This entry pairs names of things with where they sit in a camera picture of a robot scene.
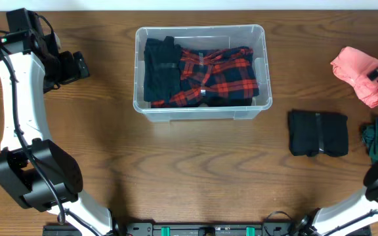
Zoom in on pink garment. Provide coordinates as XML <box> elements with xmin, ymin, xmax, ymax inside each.
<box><xmin>331</xmin><ymin>47</ymin><xmax>378</xmax><ymax>108</ymax></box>

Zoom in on black shirt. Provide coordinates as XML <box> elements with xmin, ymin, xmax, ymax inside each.
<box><xmin>144</xmin><ymin>36</ymin><xmax>182</xmax><ymax>102</ymax></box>

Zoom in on black garment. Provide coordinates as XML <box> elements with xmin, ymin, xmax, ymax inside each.
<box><xmin>201</xmin><ymin>97</ymin><xmax>253</xmax><ymax>107</ymax></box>
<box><xmin>287</xmin><ymin>110</ymin><xmax>348</xmax><ymax>157</ymax></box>

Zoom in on red plaid flannel shirt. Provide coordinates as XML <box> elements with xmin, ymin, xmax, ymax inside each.
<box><xmin>150</xmin><ymin>47</ymin><xmax>259</xmax><ymax>108</ymax></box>

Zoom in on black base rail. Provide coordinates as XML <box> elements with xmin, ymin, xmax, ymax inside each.
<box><xmin>42</xmin><ymin>222</ymin><xmax>372</xmax><ymax>236</ymax></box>

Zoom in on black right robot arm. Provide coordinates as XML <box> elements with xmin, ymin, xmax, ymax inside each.
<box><xmin>290</xmin><ymin>117</ymin><xmax>378</xmax><ymax>236</ymax></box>

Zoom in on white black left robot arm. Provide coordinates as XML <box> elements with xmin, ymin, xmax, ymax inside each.
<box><xmin>0</xmin><ymin>9</ymin><xmax>119</xmax><ymax>235</ymax></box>

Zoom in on clear plastic storage container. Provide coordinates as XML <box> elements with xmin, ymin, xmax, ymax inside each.
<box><xmin>133</xmin><ymin>24</ymin><xmax>273</xmax><ymax>122</ymax></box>

